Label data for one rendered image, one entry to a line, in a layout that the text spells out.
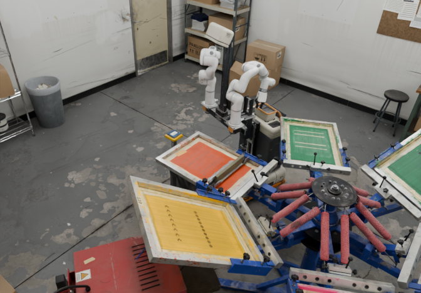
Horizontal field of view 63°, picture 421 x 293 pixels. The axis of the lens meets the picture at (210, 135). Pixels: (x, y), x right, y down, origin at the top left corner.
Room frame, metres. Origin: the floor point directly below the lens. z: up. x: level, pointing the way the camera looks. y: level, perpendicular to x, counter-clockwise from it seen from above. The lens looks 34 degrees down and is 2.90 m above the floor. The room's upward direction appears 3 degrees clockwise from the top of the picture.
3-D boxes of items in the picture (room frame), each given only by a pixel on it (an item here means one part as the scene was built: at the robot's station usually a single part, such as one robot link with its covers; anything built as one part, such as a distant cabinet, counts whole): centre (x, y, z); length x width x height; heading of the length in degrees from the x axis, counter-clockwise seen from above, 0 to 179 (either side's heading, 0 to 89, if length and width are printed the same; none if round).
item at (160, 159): (2.37, -0.01, 0.97); 0.79 x 0.58 x 0.04; 53
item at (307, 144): (2.63, -0.97, 1.05); 1.08 x 0.61 x 0.23; 173
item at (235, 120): (2.79, -0.24, 1.21); 0.16 x 0.13 x 0.15; 125
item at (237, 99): (2.79, -0.22, 1.37); 0.13 x 0.10 x 0.16; 44
